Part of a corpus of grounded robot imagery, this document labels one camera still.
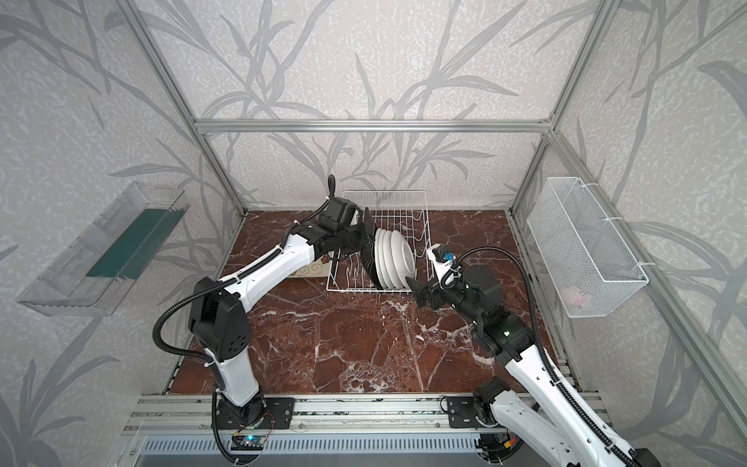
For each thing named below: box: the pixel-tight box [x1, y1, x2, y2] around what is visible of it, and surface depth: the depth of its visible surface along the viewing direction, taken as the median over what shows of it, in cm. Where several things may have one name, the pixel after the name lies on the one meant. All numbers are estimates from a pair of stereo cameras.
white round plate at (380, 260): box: [378, 229, 393, 290], surface depth 87 cm
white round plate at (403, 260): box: [391, 229, 416, 289], surface depth 90 cm
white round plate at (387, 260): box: [382, 229, 401, 290], surface depth 88 cm
